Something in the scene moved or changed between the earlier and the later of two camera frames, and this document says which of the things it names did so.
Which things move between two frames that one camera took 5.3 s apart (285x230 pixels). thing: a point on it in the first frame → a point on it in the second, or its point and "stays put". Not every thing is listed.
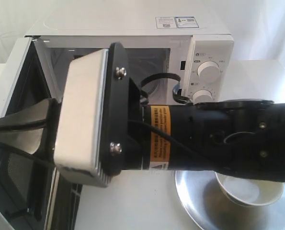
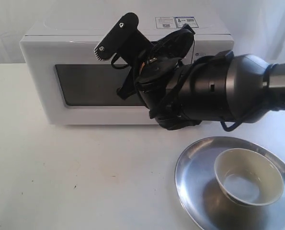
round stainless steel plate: x=209 y=207 stays put
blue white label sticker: x=176 y=22 stays put
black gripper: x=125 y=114 → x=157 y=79
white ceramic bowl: x=250 y=192 stays put
